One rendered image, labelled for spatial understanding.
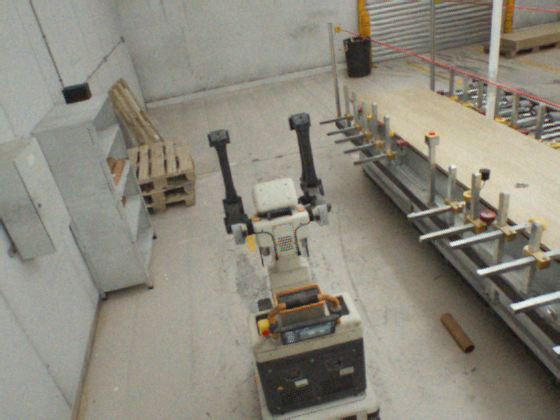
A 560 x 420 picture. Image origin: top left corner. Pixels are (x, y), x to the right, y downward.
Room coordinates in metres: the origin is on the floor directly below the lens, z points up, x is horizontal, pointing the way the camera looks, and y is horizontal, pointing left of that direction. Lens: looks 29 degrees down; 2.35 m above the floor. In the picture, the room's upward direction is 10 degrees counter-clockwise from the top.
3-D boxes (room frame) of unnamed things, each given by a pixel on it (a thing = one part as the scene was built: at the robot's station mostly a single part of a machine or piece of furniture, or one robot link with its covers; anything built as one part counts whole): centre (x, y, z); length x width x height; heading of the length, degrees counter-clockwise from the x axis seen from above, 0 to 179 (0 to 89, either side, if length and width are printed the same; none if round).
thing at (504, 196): (1.90, -1.14, 0.93); 0.04 x 0.04 x 0.48; 6
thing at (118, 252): (3.65, 1.46, 0.78); 0.90 x 0.45 x 1.55; 6
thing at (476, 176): (2.15, -1.12, 0.93); 0.04 x 0.04 x 0.48; 6
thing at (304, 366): (1.70, -0.03, 0.59); 0.55 x 0.34 x 0.83; 95
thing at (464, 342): (2.08, -1.03, 0.04); 0.30 x 0.08 x 0.08; 6
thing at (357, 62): (9.22, -2.15, 0.36); 0.59 x 0.58 x 0.73; 6
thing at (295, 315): (1.68, -0.03, 0.87); 0.23 x 0.15 x 0.11; 95
